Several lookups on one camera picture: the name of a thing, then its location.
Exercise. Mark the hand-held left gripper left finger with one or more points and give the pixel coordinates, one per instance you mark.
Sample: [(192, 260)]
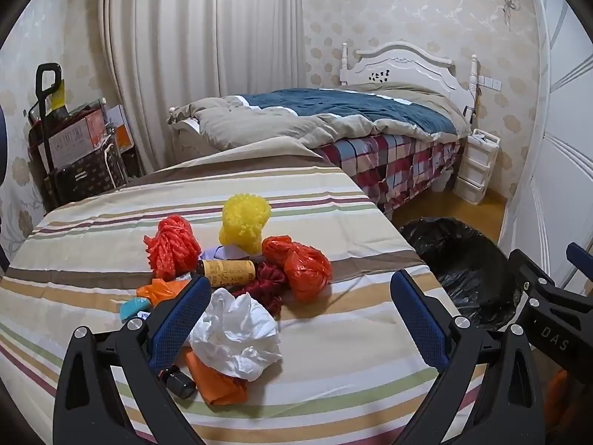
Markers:
[(185, 315)]

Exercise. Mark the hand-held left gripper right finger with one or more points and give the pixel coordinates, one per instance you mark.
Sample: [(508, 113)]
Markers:
[(419, 315)]

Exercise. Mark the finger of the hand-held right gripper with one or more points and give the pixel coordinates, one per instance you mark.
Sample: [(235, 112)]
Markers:
[(528, 266), (579, 255)]

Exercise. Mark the white paper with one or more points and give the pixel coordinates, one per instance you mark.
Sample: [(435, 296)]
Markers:
[(236, 333)]

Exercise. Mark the bin with black bag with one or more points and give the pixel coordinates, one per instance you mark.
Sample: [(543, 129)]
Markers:
[(463, 264)]

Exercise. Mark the orange mesh net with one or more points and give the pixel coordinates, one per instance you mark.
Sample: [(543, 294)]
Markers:
[(173, 245)]

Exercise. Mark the lilac glove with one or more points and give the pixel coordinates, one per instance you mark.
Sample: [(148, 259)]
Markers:
[(227, 252)]

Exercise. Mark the orange plastic bag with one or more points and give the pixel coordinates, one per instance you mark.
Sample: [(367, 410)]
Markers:
[(217, 384)]

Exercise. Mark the yellow mesh net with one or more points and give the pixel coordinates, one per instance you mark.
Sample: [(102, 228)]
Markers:
[(243, 222)]

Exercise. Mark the red plastic bag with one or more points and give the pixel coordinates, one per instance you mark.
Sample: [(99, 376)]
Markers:
[(305, 269)]

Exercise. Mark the small orange plastic wrapper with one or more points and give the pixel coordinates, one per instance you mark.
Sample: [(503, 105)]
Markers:
[(160, 289)]

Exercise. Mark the teal packet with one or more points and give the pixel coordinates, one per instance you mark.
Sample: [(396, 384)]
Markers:
[(134, 308)]

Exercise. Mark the brown bottle with yellow label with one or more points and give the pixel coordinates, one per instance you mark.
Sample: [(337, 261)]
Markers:
[(227, 273)]

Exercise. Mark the small black bottle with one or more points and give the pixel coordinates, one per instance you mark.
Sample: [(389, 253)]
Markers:
[(180, 382)]

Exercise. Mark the dark red mesh net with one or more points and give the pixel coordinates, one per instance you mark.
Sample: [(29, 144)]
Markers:
[(266, 285)]

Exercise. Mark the white plastic drawer unit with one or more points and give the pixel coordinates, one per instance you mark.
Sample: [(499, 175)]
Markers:
[(477, 167)]

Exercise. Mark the white wardrobe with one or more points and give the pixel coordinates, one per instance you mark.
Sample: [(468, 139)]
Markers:
[(560, 125)]

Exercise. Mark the striped tablecloth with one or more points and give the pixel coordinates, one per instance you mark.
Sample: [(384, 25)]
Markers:
[(116, 204)]

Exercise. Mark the plaid bed sheet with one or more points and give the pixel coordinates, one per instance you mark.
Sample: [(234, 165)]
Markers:
[(398, 167)]

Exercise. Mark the dark hanging item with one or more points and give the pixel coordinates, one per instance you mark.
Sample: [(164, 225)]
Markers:
[(469, 112)]

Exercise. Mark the white and orange cardboard box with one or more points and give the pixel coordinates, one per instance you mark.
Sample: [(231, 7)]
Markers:
[(120, 127)]

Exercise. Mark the red and white cardboard box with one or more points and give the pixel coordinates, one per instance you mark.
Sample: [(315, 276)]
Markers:
[(74, 139)]

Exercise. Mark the black hand cart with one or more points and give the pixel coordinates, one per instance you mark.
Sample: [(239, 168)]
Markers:
[(45, 102)]

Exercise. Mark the beige striped curtain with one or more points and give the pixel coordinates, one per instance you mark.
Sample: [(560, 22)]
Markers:
[(185, 55)]

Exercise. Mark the white wall switch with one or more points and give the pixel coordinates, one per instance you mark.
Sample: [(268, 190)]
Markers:
[(491, 83)]

